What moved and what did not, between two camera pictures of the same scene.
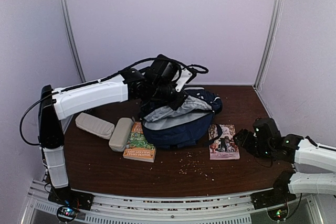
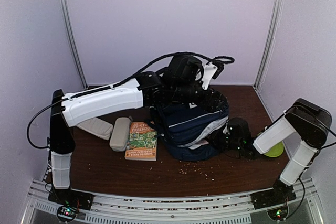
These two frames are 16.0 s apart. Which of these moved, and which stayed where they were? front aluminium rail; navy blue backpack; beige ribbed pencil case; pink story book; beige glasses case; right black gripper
Moved: pink story book; navy blue backpack; right black gripper
Stayed: front aluminium rail; beige ribbed pencil case; beige glasses case
